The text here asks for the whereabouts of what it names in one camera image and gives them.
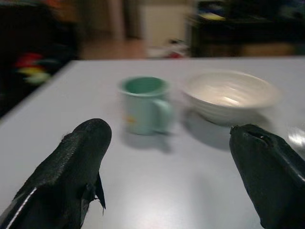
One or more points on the dark shelf with colourful toys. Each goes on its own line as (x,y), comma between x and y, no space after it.
(28,57)

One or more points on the dark wooden desk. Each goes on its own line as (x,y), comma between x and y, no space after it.
(247,31)

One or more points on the white ribbed ceramic bowl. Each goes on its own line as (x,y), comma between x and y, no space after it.
(232,97)

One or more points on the mint green mug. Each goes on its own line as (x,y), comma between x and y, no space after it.
(145,107)

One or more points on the yellow paper sheet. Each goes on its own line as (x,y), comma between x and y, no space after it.
(210,16)

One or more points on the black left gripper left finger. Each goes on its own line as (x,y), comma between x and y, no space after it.
(64,167)

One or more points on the white cabinet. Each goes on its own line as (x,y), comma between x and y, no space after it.
(164,21)

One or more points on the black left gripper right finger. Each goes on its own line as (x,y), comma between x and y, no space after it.
(269,167)

